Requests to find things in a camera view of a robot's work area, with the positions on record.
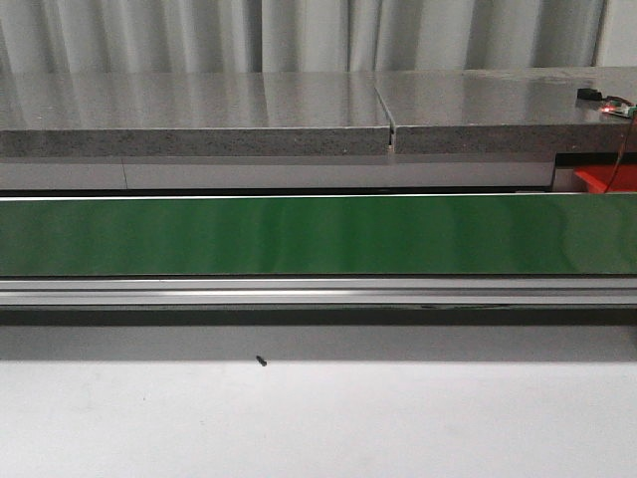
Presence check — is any grey pleated curtain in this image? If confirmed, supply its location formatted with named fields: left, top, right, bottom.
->
left=1, top=1, right=636, bottom=74

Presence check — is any red plastic bin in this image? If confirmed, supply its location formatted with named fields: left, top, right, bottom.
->
left=574, top=164, right=637, bottom=194

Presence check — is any grey stone bench right slab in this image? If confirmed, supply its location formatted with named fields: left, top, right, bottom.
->
left=375, top=67, right=636, bottom=154

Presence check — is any aluminium conveyor frame rail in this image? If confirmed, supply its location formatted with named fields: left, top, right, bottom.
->
left=1, top=277, right=636, bottom=307

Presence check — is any small lit circuit board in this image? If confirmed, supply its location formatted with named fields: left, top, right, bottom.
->
left=600, top=101, right=636, bottom=120

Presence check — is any grey stone bench left slab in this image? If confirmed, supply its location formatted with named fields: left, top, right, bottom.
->
left=1, top=73, right=390, bottom=157

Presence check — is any grey stone bench slab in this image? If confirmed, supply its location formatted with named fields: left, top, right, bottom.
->
left=1, top=73, right=390, bottom=157
left=375, top=67, right=636, bottom=154

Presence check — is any black connector plug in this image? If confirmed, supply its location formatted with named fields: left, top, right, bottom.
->
left=576, top=88, right=604, bottom=102

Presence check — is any green conveyor belt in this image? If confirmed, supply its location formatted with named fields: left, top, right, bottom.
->
left=1, top=194, right=636, bottom=277

